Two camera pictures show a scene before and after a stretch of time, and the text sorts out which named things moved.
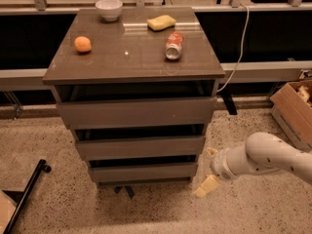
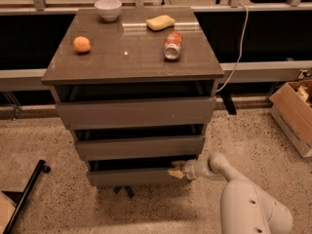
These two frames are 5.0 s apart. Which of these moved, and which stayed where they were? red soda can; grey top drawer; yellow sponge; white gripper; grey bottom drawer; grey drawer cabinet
Moved: white gripper; grey bottom drawer
Stayed: red soda can; grey top drawer; grey drawer cabinet; yellow sponge
